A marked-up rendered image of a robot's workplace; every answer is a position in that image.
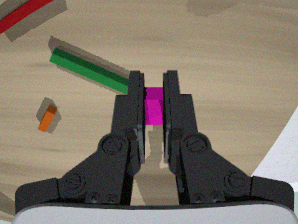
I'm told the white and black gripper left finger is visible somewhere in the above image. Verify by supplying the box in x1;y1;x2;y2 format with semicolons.
15;71;145;214

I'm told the orange rod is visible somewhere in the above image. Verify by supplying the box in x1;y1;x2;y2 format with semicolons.
38;105;57;132

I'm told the magenta rod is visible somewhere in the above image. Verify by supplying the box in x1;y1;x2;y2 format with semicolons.
144;87;163;125

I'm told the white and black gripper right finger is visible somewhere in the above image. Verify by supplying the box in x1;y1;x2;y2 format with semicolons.
163;70;294;212

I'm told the red rod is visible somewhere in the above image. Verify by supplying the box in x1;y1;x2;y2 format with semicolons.
0;0;53;34

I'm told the green rod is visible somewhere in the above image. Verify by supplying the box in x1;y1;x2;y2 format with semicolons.
49;47;129;94

